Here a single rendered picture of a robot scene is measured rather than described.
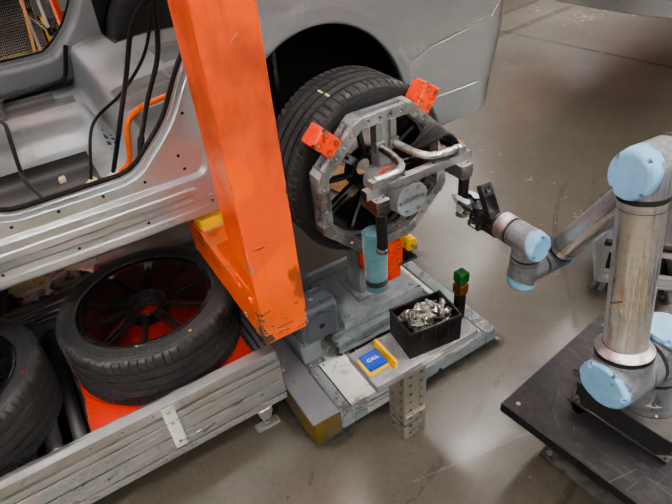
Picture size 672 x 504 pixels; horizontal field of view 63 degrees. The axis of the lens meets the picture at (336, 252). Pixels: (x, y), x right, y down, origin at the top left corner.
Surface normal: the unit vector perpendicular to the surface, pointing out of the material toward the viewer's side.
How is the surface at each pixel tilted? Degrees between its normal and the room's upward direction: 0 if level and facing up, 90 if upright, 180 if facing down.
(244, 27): 90
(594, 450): 0
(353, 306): 0
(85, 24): 90
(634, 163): 82
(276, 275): 90
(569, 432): 0
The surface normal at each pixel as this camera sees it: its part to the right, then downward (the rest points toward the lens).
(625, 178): -0.87, 0.22
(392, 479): -0.08, -0.79
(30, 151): 0.38, -0.06
